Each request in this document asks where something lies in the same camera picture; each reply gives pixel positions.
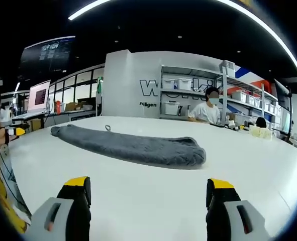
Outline cream foam block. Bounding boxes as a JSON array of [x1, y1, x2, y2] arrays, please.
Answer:
[[248, 125, 273, 140]]

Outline row of white storage bins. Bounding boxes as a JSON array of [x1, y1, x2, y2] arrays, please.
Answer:
[[163, 60, 282, 116]]

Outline short ceiling light strip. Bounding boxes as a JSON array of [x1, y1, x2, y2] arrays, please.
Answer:
[[67, 0, 114, 21]]

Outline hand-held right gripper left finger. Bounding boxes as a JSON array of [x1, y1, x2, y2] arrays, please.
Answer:
[[22, 176, 92, 241]]

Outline dark hanging display screen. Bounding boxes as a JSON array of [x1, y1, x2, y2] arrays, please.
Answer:
[[18, 36, 76, 79]]

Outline white table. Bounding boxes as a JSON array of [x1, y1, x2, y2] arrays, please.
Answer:
[[6, 115, 297, 241]]

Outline monitor with pink screen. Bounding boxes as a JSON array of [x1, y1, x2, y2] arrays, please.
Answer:
[[27, 79, 51, 114]]

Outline white standing desk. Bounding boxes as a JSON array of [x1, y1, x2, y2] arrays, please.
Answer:
[[11, 111, 51, 131]]

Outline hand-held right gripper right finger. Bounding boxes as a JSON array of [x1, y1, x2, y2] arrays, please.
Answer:
[[205, 177, 273, 241]]

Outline green hanging cloth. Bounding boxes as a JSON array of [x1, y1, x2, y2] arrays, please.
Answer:
[[96, 76, 104, 96]]

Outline grey workbench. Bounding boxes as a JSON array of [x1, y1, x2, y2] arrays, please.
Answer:
[[62, 109, 100, 123]]

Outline grey metal shelf rack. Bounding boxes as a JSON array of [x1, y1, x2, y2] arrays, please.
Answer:
[[159, 64, 282, 121]]

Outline black monitor on stand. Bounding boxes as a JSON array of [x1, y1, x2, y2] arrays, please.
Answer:
[[273, 79, 292, 141]]

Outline grey towel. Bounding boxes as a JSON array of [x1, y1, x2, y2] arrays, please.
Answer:
[[50, 124, 207, 170]]

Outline long ceiling light strip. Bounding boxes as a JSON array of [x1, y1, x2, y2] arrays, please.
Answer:
[[213, 0, 297, 94]]

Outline brown cardboard box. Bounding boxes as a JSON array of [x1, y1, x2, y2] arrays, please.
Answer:
[[28, 118, 42, 132], [64, 102, 84, 111]]

